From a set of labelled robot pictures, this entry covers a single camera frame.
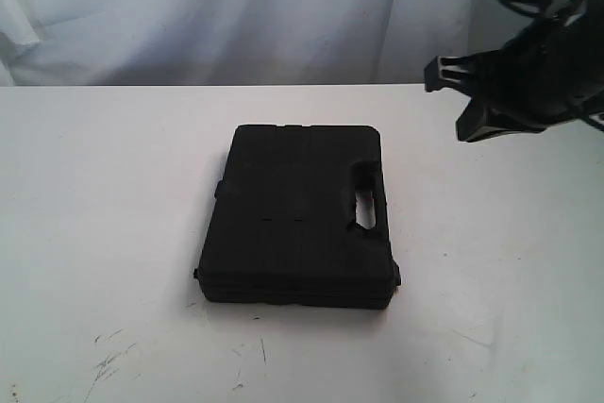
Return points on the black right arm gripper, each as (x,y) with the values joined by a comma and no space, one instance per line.
(550,73)

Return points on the black plastic tool case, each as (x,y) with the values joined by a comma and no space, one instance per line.
(300,218)

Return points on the white backdrop cloth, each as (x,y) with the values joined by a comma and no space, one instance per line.
(240,42)

